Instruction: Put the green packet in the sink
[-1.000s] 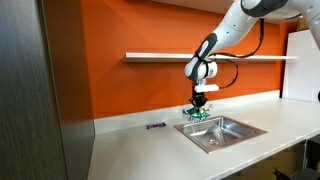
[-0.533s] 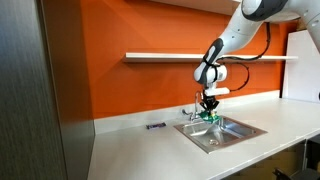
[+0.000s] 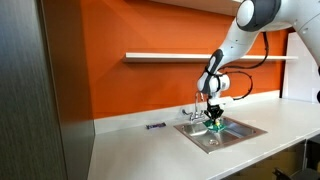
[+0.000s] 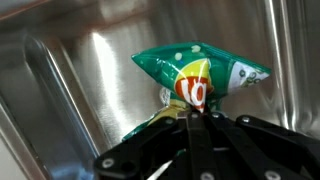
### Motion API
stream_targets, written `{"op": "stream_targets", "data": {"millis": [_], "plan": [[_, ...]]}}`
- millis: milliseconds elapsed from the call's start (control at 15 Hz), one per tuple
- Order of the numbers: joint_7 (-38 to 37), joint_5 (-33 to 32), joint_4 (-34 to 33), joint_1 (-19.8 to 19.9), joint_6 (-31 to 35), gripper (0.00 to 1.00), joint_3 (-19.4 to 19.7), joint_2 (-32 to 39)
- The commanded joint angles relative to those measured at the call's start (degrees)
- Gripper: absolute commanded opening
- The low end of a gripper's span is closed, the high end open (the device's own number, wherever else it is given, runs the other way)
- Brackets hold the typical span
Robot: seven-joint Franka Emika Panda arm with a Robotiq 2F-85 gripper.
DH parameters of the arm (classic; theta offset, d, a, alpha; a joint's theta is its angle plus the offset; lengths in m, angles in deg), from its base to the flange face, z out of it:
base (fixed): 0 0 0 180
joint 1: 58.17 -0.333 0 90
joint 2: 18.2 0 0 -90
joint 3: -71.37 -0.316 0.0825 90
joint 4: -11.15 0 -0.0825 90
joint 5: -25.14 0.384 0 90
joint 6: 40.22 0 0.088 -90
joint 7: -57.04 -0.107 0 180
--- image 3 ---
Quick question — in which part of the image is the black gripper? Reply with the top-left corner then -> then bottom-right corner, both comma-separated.
204,98 -> 225,127

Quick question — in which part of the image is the dark wood cabinet panel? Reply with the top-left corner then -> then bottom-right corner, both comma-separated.
0,0 -> 96,180

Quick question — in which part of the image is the purple candy bar packet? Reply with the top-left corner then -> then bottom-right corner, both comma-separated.
145,121 -> 167,131

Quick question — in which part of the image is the long white wall shelf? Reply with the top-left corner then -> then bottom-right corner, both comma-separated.
121,51 -> 299,64

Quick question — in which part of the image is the chrome faucet with handles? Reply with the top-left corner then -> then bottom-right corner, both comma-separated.
181,91 -> 210,123

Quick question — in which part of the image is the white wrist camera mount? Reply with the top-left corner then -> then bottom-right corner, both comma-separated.
217,95 -> 236,106

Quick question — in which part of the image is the stainless steel sink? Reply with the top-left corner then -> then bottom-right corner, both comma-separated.
173,116 -> 268,155

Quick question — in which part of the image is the black chair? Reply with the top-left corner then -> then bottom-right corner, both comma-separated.
271,166 -> 320,180

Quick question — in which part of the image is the white board panel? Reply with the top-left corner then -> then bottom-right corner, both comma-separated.
281,31 -> 320,105

